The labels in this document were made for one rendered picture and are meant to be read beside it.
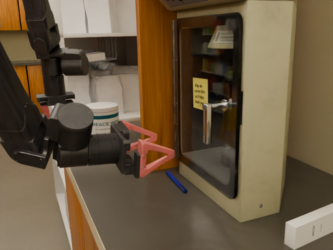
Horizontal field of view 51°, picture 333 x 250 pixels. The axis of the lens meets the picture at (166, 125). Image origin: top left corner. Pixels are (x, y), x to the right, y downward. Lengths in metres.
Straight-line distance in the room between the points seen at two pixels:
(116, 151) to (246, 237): 0.33
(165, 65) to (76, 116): 0.51
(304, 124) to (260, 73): 0.52
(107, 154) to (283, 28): 0.43
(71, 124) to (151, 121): 0.51
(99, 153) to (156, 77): 0.45
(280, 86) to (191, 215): 0.36
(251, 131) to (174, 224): 0.27
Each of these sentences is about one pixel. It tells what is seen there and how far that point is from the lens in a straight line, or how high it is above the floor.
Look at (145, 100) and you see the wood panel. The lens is 1.03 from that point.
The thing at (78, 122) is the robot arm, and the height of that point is 1.22.
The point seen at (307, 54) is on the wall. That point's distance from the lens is 1.21.
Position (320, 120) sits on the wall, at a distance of 1.18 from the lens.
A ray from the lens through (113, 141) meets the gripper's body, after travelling 0.64.
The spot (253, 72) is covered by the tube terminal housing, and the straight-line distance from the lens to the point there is 0.73.
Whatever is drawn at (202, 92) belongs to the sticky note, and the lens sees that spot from 0.85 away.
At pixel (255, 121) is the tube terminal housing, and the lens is 0.75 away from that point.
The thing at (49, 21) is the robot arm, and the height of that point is 1.39.
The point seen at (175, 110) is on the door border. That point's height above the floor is 1.14.
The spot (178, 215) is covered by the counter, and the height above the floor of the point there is 0.94.
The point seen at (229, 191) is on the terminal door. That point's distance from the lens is 0.81.
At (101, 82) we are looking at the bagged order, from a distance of 1.94.
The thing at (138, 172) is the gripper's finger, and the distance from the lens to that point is 0.62.
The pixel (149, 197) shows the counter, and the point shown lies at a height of 0.94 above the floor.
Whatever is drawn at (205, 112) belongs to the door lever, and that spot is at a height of 1.19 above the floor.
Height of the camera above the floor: 1.35
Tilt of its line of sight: 15 degrees down
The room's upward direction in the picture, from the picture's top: 1 degrees counter-clockwise
